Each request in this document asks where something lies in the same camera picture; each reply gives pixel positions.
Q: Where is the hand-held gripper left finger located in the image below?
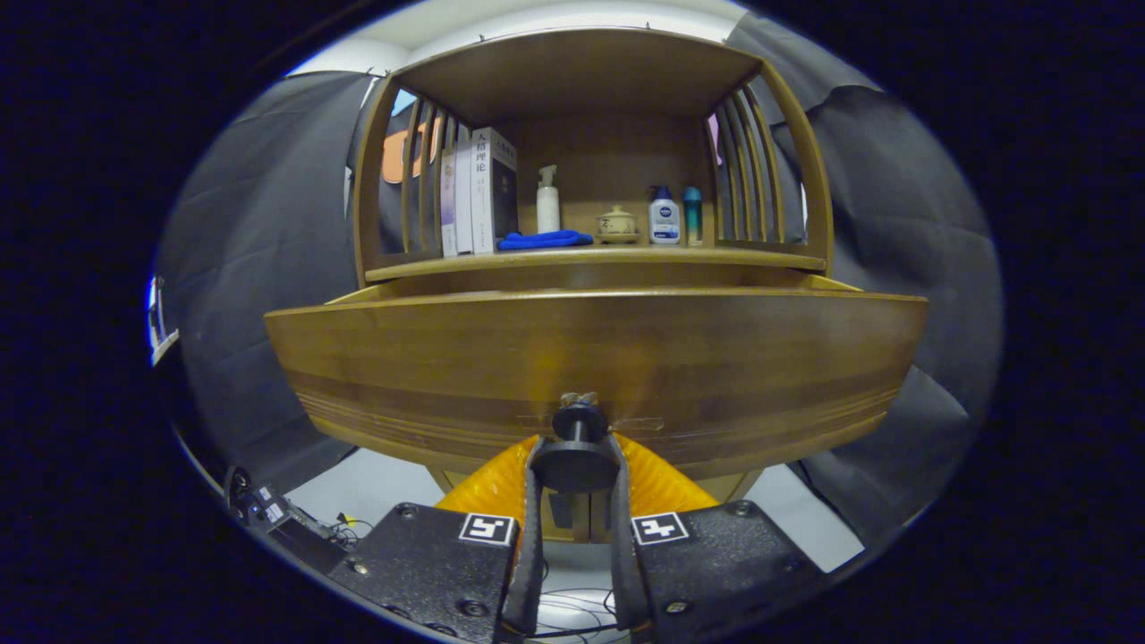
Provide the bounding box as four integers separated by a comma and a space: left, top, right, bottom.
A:
327, 434, 548, 643

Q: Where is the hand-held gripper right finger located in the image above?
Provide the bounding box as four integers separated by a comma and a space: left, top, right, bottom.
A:
608, 434, 828, 638

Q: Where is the black drawer knob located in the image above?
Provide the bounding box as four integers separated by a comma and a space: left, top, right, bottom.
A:
530, 392, 618, 493

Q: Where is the wooden drawer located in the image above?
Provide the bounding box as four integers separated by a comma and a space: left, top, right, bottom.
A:
264, 273, 929, 479

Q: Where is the wooden countertop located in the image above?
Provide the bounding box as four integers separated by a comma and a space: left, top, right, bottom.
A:
365, 241, 828, 283

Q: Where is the white shelf with items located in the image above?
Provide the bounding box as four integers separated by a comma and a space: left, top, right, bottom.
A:
146, 275, 180, 368

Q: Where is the wooden cabinet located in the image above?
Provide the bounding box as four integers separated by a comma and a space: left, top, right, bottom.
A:
353, 27, 835, 547

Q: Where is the blue cloth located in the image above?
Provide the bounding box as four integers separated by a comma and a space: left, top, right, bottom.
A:
497, 230, 594, 251

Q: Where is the beige lidded teacup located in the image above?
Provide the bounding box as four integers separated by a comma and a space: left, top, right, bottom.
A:
595, 205, 640, 245

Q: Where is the white pump bottle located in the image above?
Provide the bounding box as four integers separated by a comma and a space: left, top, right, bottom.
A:
536, 165, 562, 234

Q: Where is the white blue lotion bottle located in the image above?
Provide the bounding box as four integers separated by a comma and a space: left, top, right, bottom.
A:
649, 185, 682, 246

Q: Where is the purple book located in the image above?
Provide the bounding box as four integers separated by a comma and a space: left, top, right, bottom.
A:
440, 148, 459, 258

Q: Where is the white book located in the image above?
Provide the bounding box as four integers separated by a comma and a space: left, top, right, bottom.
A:
454, 125, 475, 257

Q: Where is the grey black book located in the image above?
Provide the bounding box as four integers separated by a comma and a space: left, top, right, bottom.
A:
470, 127, 519, 255

